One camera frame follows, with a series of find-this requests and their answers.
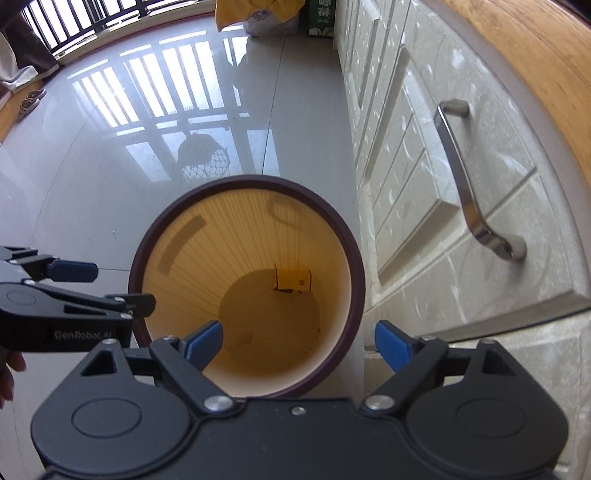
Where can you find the yellow bin with brown rim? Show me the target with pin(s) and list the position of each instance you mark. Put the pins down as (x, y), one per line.
(221, 240)

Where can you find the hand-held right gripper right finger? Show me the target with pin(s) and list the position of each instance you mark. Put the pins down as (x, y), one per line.
(391, 344)

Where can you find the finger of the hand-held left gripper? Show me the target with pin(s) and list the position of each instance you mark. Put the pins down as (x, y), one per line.
(74, 271)
(134, 305)

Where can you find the green carton box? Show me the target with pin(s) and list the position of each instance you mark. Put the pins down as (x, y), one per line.
(321, 17)

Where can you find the black balcony railing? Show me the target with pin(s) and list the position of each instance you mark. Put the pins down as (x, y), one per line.
(83, 18)

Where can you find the small yellow cardboard scrap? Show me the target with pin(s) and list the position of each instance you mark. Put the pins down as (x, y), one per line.
(294, 279)

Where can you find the person's left hand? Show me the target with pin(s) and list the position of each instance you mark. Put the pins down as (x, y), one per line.
(8, 376)

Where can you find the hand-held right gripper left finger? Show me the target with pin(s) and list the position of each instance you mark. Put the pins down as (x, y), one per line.
(207, 342)

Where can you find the white printed bag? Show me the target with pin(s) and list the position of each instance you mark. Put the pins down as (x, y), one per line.
(270, 25)

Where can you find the dark brown curtain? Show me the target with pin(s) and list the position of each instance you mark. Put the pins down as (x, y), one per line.
(23, 50)

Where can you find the yellow cloth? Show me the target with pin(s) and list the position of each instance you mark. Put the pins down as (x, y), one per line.
(244, 11)

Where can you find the pair of slippers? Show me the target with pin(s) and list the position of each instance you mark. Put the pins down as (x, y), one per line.
(30, 100)

